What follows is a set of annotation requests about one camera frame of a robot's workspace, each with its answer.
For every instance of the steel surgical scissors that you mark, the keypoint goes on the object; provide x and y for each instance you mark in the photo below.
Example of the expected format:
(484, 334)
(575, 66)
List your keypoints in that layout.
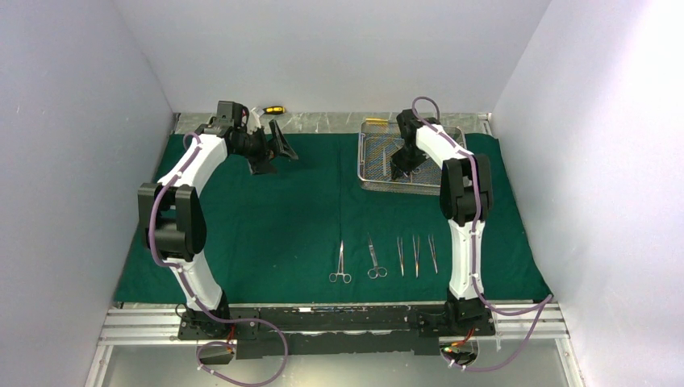
(376, 271)

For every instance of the small yellow screwdriver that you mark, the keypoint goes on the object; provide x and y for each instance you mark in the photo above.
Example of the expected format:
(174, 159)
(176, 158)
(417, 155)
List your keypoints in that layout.
(377, 121)

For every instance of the steel tweezers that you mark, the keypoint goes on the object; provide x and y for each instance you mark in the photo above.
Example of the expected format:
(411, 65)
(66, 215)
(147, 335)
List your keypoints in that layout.
(416, 253)
(401, 259)
(432, 246)

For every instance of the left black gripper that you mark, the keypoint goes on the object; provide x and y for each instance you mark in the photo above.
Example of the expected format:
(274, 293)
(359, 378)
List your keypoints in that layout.
(268, 151)

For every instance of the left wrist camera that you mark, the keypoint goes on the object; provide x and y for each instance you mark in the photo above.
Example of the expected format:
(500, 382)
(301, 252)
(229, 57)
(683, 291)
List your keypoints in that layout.
(238, 116)

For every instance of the steel surgical forceps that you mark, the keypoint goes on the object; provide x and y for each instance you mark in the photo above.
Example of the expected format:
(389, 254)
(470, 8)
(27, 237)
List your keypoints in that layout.
(339, 274)

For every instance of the wire mesh instrument tray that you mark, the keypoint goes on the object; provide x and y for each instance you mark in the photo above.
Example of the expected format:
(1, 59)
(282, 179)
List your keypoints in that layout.
(424, 180)

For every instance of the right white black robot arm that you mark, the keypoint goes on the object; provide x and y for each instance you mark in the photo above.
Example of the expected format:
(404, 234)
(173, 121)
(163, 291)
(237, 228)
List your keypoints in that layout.
(465, 197)

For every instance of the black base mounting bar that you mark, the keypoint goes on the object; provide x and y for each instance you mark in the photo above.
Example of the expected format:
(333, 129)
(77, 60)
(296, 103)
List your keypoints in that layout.
(328, 329)

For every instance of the aluminium front rail frame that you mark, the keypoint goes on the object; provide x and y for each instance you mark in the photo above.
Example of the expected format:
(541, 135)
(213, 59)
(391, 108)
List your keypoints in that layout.
(134, 324)

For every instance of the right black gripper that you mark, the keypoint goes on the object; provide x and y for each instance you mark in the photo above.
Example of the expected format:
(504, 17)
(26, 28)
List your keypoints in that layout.
(405, 160)

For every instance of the yellow black handled screwdriver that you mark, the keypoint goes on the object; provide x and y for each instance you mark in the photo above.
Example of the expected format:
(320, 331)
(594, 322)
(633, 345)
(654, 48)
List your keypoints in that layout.
(274, 110)

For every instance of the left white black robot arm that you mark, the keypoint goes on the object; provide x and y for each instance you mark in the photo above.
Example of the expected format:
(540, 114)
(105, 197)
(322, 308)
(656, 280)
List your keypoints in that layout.
(171, 217)

